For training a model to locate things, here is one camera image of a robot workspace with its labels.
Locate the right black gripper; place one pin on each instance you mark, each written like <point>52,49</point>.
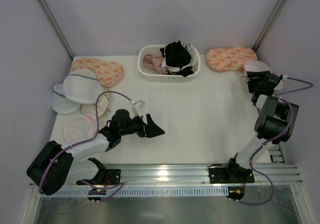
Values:
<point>250,77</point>

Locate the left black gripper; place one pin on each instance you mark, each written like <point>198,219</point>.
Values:
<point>145,128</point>

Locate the pink-trimmed mesh laundry bag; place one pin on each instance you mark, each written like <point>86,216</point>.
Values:
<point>255,66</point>

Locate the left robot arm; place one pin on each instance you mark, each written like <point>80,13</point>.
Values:
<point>60,164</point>

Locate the beige-trimmed laundry bag right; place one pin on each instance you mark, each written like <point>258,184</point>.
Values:
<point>244,78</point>

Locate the beige laundry bag left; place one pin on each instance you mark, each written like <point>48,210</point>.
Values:
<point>103,105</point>

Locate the pink bra in basket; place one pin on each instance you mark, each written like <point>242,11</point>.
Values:
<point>154,62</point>

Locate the pink-trimmed flat mesh bag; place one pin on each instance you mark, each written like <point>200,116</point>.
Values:
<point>79,128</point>

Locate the black bra in basket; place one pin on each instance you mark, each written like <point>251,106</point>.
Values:
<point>176,59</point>

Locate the blue-trimmed mesh bag top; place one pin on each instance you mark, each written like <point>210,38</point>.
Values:
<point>82,86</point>

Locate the blue-trimmed mesh bag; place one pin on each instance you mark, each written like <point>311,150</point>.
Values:
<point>60,104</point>
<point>82,86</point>

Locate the blue-trimmed mesh bag lower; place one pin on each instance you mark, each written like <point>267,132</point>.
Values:
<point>60,104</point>

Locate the floral pad right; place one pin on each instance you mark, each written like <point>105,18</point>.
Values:
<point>229,59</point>

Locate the floral pad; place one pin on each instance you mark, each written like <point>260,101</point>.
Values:
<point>108,73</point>
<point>229,59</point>

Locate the white plastic basket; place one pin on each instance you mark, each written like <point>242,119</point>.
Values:
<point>152,75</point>

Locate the floral pad left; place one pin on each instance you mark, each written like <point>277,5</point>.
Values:
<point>108,73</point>

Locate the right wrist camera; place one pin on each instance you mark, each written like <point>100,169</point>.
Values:
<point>281,83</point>

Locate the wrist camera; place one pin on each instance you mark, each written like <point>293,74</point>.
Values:
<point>136,107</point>
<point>281,83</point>

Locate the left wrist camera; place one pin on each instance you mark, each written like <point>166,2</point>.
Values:
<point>136,107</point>

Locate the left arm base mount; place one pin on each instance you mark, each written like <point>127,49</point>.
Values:
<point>104,177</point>

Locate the white slotted cable duct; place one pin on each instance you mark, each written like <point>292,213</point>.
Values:
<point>144,192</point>

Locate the aluminium mounting rail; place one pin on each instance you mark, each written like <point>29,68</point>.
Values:
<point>196,174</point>

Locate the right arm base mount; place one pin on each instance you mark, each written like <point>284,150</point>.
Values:
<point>225,175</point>

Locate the right frame post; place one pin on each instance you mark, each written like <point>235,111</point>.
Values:
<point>270,21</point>

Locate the frame post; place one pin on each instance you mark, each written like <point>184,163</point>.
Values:
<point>58,31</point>
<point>270,21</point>

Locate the left frame post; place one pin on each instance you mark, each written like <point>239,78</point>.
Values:
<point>58,31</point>

